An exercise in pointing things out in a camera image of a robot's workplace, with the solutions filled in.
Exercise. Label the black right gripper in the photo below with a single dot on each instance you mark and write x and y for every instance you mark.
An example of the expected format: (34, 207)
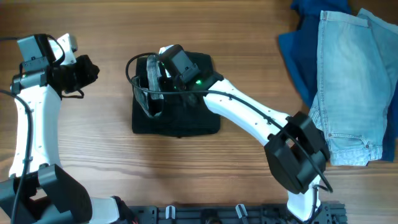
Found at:
(162, 78)

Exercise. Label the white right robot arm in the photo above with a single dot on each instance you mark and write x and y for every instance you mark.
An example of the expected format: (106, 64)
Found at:
(295, 150)

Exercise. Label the light blue denim shorts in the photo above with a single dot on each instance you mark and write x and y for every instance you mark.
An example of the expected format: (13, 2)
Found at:
(356, 82)

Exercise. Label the dark blue garment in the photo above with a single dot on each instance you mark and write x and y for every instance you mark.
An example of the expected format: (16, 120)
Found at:
(299, 50)

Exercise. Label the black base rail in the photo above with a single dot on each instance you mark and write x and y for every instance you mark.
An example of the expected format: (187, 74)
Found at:
(238, 214)

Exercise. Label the black shorts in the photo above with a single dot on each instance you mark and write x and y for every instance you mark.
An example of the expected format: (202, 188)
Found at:
(177, 121)

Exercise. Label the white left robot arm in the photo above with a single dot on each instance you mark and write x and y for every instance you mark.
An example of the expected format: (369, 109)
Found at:
(38, 190)

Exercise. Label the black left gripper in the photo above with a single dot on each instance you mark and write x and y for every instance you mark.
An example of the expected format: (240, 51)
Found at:
(82, 69)

